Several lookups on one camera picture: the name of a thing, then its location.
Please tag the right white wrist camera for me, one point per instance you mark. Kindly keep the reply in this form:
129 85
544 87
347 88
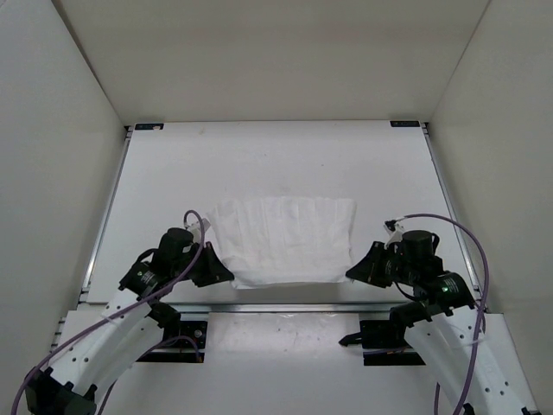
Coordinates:
395 230

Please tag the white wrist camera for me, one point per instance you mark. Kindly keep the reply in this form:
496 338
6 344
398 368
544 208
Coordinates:
195 228
395 230

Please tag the blue corner label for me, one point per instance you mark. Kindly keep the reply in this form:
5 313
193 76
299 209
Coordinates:
404 124
149 126

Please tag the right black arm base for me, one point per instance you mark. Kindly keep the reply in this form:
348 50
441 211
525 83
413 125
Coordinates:
383 341

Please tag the aluminium front table rail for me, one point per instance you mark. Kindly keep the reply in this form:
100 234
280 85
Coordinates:
283 308

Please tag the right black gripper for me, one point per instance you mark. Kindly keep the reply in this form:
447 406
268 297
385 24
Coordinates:
366 269

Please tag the left blue corner label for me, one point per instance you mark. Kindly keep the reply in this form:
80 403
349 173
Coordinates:
149 126

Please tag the white pleated skirt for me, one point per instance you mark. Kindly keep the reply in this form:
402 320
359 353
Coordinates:
284 240

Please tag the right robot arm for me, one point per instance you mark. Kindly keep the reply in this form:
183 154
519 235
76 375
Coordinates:
440 322

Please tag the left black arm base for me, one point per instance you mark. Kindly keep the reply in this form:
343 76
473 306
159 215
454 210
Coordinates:
183 341

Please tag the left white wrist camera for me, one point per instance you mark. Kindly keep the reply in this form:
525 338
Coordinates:
195 228

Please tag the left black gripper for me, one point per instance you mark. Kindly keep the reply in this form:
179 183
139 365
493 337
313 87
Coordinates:
216 270

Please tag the right blue corner label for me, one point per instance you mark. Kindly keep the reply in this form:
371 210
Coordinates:
404 124

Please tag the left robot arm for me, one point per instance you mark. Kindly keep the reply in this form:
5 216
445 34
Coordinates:
74 376

